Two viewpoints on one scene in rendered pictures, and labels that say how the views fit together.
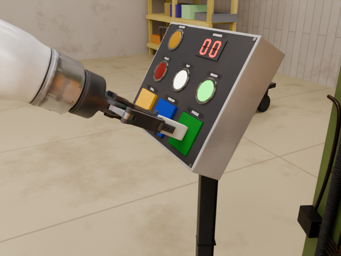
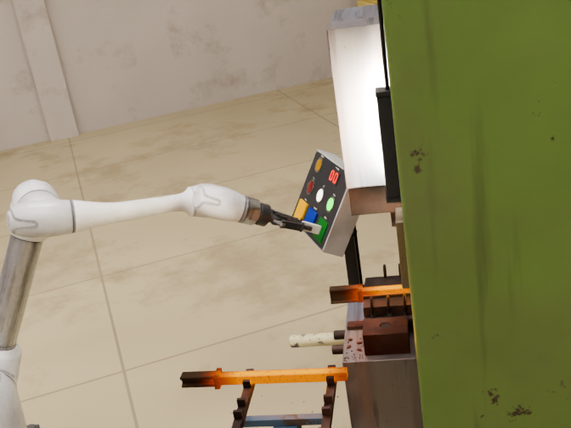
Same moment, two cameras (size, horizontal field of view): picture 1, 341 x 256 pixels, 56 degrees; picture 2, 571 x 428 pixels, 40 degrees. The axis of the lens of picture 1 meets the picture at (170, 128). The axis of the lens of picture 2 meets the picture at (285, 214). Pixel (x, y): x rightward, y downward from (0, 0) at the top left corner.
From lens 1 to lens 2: 1.99 m
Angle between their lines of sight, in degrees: 13
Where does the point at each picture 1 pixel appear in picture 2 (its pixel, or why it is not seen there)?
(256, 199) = not seen: hidden behind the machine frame
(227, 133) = (342, 228)
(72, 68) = (255, 205)
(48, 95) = (245, 217)
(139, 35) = not seen: hidden behind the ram
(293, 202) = not seen: hidden behind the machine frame
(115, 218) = (303, 329)
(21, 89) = (234, 216)
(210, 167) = (334, 249)
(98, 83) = (267, 209)
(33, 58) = (239, 204)
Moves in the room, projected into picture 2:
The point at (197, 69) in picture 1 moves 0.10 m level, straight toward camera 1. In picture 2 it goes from (327, 189) to (321, 201)
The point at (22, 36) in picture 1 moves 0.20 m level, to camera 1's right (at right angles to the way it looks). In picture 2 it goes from (234, 194) to (296, 190)
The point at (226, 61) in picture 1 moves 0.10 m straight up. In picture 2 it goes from (339, 187) to (336, 159)
